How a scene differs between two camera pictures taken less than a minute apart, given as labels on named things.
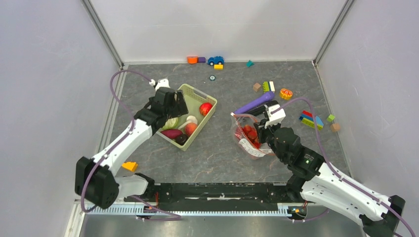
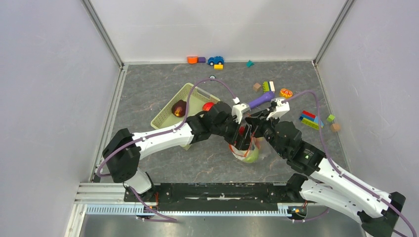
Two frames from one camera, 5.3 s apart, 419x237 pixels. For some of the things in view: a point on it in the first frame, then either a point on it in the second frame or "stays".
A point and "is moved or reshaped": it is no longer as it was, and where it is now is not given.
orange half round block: [192, 59] stays
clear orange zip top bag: [246, 136] is moved or reshaped
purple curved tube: [268, 97] stays
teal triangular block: [249, 63] stays
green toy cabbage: [172, 123] → [254, 157]
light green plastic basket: [193, 98] stays
